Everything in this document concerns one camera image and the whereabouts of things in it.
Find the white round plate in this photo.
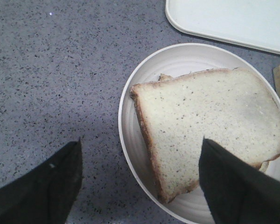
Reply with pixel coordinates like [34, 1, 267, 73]
[117, 42, 280, 224]

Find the white bear tray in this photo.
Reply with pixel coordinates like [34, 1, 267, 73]
[165, 0, 280, 55]

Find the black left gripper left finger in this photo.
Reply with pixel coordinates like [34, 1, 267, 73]
[0, 141, 82, 224]

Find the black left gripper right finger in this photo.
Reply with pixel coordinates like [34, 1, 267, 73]
[199, 139, 280, 224]

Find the bottom bread slice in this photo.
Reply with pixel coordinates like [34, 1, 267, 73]
[158, 74, 173, 81]

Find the white bread slice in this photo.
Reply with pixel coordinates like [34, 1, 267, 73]
[131, 68, 280, 203]

